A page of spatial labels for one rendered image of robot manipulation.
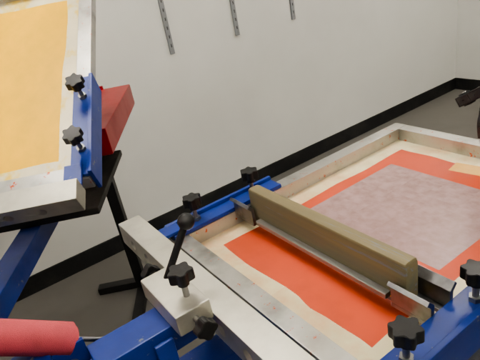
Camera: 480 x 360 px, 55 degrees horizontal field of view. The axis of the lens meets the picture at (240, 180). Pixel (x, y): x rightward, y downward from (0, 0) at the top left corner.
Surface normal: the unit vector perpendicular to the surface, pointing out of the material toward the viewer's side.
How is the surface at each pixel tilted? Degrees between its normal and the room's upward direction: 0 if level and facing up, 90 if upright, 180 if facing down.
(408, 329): 0
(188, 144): 90
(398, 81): 90
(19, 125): 32
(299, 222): 90
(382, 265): 90
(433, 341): 0
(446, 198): 0
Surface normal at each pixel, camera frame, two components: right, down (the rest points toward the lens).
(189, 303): -0.17, -0.89
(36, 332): 0.65, -0.48
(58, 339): 0.67, -0.18
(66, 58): -0.10, -0.53
